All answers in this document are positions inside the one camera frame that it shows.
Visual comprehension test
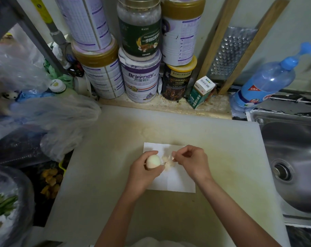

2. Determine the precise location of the person's right hand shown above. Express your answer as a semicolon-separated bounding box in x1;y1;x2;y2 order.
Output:
172;144;214;186

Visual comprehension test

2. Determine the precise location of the person's left hand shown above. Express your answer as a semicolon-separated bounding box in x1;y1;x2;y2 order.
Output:
124;150;166;200

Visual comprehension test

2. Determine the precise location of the beige egg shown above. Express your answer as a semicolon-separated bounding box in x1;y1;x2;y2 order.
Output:
145;154;162;169

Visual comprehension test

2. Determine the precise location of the white paper sheet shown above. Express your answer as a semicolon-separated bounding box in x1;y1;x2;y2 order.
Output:
143;142;196;193

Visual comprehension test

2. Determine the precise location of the person's left forearm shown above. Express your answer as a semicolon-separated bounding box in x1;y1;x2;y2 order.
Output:
94;189;143;247

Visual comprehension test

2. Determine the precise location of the person's right forearm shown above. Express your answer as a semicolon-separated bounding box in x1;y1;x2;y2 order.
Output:
196;176;282;247

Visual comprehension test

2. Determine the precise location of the person's white shirt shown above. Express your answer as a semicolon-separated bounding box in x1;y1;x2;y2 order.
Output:
129;237;197;247

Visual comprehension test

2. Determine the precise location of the white plastic cutting board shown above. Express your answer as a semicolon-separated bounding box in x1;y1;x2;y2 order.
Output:
43;105;291;247

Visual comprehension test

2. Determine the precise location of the green white small carton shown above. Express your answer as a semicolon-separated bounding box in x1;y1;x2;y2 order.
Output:
186;75;216;110

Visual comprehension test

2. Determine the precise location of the dark tin yellow lid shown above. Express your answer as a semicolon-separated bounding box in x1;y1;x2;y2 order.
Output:
161;55;198;102

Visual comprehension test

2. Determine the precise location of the pile of yellow dried fruits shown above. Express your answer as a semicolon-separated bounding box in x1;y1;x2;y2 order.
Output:
40;168;63;199

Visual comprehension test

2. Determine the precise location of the white tin purple band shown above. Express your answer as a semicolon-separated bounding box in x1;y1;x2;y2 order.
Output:
118;47;162;103

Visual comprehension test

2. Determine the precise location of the crumpled translucent plastic bag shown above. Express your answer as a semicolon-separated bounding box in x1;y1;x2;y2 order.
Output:
10;94;102;162

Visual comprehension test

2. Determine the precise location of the blue plastic bottle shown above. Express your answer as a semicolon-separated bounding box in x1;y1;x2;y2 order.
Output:
229;42;311;113

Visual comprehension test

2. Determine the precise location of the steel sink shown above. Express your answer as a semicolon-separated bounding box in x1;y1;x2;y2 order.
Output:
247;109;311;229

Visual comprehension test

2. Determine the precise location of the white purple tin gold lid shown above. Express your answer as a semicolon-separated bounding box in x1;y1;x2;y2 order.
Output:
160;0;206;67
54;0;112;52
71;34;126;100

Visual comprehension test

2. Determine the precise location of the white tape roll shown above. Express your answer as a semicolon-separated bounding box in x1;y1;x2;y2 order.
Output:
74;75;94;97

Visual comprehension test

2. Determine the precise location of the small white cap bottle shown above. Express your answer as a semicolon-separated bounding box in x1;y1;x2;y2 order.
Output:
47;79;74;95

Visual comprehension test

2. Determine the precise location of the dark glossy bag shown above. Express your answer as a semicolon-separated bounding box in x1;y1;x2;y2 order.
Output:
0;133;52;167

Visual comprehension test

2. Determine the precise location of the clear bag with greens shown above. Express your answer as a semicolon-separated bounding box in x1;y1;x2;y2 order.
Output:
0;164;35;247

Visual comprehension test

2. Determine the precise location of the blue plastic bag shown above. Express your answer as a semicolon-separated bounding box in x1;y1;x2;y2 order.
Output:
16;90;54;102

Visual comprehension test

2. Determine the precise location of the green plastic bag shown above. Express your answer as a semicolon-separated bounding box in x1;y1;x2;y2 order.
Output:
43;60;74;88

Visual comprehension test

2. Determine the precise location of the green label jar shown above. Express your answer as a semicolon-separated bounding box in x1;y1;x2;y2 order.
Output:
116;0;162;62

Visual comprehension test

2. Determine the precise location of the small panda toy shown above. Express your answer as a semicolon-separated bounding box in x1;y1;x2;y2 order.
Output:
1;91;19;100

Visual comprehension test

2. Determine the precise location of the clear plastic bag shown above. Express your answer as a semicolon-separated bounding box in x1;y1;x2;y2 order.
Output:
0;24;51;93

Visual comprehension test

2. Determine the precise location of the grey metal pipe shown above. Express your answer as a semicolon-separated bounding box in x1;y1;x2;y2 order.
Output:
29;0;74;69

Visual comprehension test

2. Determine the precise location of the grey metal shelf rack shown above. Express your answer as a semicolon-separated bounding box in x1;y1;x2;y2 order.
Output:
0;0;70;76

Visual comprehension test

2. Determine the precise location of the metal grater wooden frame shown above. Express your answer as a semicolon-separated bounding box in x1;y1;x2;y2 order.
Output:
196;0;291;95

